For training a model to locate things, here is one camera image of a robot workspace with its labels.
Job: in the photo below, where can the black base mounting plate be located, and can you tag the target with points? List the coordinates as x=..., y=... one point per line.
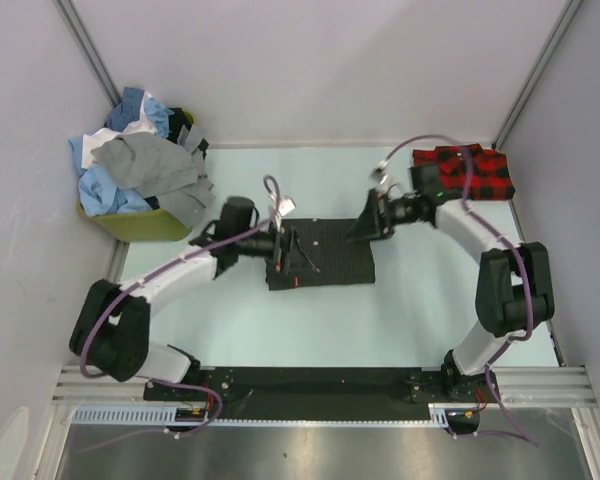
x=351, y=394

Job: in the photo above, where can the blue checked shirt in basket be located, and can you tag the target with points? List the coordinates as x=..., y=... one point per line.
x=127, y=110

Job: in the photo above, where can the aluminium frame rail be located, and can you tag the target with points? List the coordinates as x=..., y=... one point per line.
x=533, y=387

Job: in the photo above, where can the green laundry basket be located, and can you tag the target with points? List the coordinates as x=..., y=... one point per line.
x=155, y=225

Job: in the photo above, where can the aluminium corner post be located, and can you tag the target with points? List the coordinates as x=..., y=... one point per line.
x=557, y=34
x=81, y=36

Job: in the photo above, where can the dark pinstriped long sleeve shirt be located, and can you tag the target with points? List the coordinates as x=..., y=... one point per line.
x=336, y=262

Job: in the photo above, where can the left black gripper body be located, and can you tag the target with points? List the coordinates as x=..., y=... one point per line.
x=258, y=245

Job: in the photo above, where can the grey shirt in basket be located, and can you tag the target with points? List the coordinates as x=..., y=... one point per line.
x=157, y=168

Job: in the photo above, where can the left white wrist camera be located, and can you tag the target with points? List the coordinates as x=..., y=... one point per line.
x=281, y=208

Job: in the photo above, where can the left aluminium corner post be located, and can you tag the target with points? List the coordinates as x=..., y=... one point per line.
x=81, y=36

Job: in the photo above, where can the black garment in basket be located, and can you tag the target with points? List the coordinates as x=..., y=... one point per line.
x=184, y=131

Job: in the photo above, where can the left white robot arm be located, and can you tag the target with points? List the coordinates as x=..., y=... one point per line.
x=112, y=334

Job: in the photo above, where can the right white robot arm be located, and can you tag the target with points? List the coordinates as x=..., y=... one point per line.
x=514, y=292

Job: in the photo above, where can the white slotted cable duct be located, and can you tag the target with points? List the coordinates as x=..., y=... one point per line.
x=183, y=417

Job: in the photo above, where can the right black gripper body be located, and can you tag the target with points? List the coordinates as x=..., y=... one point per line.
x=399, y=212

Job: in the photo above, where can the right aluminium corner post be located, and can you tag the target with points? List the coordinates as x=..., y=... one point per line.
x=557, y=34

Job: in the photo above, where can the white shirt in basket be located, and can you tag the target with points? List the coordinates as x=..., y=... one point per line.
x=154, y=119

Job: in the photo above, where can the light blue shirt in basket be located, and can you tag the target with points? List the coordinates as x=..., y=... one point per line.
x=98, y=193

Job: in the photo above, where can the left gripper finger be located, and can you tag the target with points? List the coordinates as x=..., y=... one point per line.
x=278, y=251
x=299, y=259

